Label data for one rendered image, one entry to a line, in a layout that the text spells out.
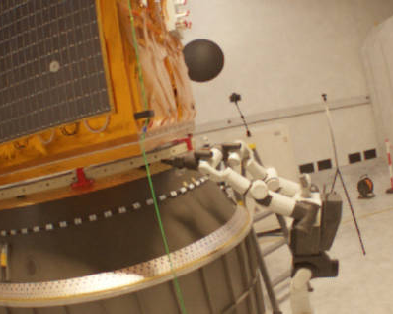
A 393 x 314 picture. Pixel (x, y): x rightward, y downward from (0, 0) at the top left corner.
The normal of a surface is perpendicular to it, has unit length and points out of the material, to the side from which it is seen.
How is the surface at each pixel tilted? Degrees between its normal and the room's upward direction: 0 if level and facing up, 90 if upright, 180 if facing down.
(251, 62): 90
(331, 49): 90
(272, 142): 90
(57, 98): 90
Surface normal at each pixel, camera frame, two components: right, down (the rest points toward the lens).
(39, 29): -0.09, 0.11
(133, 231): 0.37, -0.48
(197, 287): 0.69, -0.07
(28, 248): -0.13, -0.36
